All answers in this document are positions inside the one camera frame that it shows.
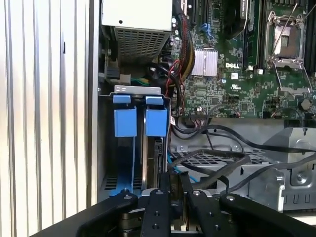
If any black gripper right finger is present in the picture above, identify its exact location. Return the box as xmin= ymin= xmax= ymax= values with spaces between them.
xmin=180 ymin=173 xmax=316 ymax=237

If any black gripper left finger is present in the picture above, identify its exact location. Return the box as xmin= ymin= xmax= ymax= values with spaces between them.
xmin=76 ymin=172 xmax=171 ymax=237

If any hard disk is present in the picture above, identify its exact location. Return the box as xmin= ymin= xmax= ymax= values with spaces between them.
xmin=143 ymin=95 xmax=170 ymax=196

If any empty blue disk carrier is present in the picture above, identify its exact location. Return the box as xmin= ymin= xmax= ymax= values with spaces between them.
xmin=108 ymin=95 xmax=144 ymax=198

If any disk bay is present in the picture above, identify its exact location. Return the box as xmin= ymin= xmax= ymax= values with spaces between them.
xmin=98 ymin=85 xmax=172 ymax=198

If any black RAM slot row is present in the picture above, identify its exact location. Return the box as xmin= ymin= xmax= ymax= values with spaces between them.
xmin=243 ymin=0 xmax=264 ymax=72
xmin=305 ymin=17 xmax=316 ymax=74

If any expansion slot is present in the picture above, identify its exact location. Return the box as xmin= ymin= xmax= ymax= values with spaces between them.
xmin=189 ymin=0 xmax=198 ymax=25

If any grey metal drive cage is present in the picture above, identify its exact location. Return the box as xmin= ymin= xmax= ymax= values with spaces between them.
xmin=170 ymin=123 xmax=316 ymax=213

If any green motherboard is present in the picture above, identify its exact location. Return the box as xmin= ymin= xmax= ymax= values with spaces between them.
xmin=170 ymin=0 xmax=316 ymax=119

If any silver finned heatsink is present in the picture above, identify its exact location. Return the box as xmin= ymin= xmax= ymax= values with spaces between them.
xmin=191 ymin=48 xmax=218 ymax=77

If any black PC case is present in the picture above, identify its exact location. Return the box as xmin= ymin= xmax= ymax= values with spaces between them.
xmin=86 ymin=0 xmax=316 ymax=218

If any metal socket cover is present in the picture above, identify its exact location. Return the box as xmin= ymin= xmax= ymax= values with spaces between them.
xmin=271 ymin=59 xmax=312 ymax=94

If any blue board connector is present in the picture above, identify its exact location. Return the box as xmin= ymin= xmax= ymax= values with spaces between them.
xmin=201 ymin=23 xmax=213 ymax=38

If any CPU socket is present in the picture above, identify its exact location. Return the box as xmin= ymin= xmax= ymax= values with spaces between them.
xmin=265 ymin=11 xmax=306 ymax=62

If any silver power supply unit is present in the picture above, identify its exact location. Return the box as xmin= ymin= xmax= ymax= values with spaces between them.
xmin=101 ymin=0 xmax=173 ymax=65

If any blue data wire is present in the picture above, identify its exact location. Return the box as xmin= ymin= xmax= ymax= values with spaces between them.
xmin=167 ymin=152 xmax=198 ymax=186

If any grey black disk wire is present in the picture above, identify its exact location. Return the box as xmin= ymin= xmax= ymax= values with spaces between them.
xmin=219 ymin=153 xmax=316 ymax=196

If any long black board wire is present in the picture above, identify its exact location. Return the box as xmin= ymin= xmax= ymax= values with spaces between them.
xmin=171 ymin=124 xmax=316 ymax=154

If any red black power wire bundle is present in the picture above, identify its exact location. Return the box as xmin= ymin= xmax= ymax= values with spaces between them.
xmin=165 ymin=13 xmax=196 ymax=97

